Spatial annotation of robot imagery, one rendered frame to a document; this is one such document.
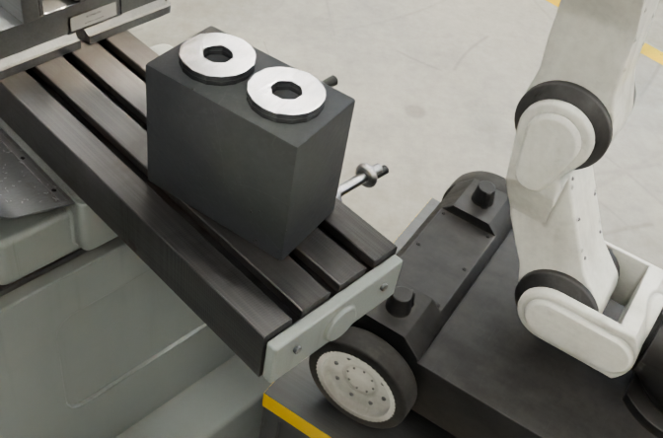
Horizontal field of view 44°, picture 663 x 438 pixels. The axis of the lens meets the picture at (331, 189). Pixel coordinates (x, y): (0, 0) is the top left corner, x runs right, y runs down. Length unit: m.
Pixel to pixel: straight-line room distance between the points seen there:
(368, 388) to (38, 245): 0.62
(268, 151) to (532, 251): 0.62
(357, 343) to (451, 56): 1.99
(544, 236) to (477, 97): 1.72
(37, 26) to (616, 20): 0.81
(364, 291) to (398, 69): 2.12
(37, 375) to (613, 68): 0.99
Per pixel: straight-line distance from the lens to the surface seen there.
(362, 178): 1.76
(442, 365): 1.45
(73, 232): 1.25
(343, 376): 1.50
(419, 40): 3.28
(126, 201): 1.08
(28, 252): 1.23
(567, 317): 1.40
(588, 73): 1.20
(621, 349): 1.40
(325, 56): 3.08
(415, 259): 1.56
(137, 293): 1.45
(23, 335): 1.34
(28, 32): 1.29
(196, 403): 1.78
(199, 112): 0.96
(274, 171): 0.92
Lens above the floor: 1.71
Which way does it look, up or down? 43 degrees down
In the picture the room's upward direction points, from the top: 11 degrees clockwise
